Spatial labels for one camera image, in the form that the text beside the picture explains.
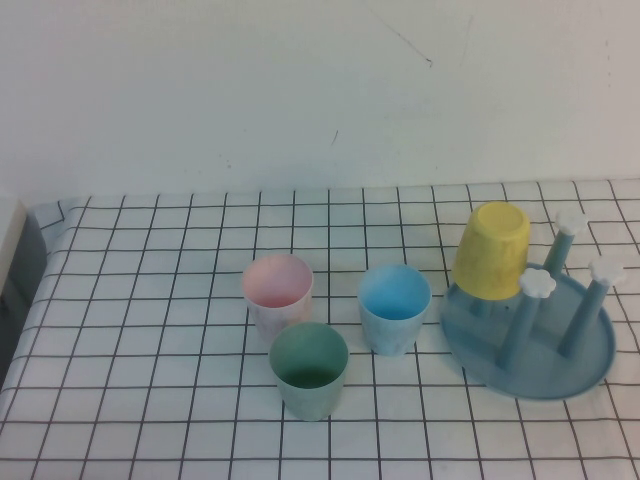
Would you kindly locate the white black-grid tablecloth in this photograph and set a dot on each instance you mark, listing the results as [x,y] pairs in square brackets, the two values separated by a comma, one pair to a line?
[150,400]

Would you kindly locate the green plastic cup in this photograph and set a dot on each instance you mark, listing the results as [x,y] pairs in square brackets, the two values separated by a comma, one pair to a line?
[310,400]

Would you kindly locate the pink plastic cup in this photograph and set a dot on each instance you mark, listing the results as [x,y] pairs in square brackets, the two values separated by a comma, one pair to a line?
[275,285]

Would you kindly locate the blue cup stand with pegs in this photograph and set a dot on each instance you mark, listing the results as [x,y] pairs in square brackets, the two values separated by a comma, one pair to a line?
[540,370]

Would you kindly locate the yellow plastic cup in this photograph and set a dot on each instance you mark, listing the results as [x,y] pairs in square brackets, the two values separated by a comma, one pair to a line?
[492,255]

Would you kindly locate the blue plastic cup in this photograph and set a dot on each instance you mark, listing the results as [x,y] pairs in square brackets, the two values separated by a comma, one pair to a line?
[395,325]

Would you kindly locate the grey and white box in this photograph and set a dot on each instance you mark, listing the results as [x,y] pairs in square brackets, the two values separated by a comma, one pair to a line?
[20,280]

